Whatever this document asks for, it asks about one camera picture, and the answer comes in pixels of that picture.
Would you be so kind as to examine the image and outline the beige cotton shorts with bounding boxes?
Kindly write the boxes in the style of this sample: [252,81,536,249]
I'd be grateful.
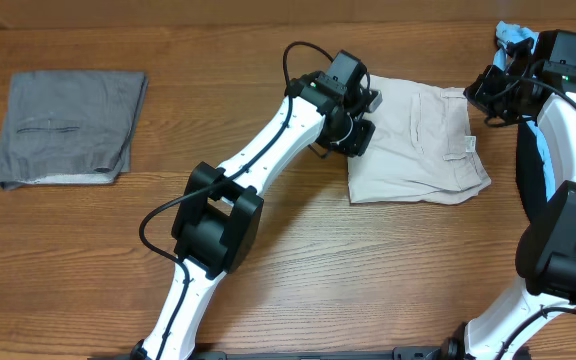
[348,75,491,205]

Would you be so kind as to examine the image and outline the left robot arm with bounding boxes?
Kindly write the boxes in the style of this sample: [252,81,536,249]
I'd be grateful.
[129,50,381,359]

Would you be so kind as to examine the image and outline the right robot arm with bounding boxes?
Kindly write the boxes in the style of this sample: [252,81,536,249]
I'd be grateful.
[395,30,576,359]

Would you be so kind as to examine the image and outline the light blue shirt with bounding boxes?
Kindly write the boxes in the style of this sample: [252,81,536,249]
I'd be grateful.
[493,21,558,221]

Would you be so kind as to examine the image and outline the black garment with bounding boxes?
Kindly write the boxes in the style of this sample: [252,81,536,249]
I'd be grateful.
[516,120,556,222]

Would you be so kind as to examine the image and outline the folded grey shorts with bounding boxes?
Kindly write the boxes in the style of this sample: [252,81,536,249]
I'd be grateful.
[0,70,149,191]

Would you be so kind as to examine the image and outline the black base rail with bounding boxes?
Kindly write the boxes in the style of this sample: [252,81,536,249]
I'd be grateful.
[87,345,533,360]

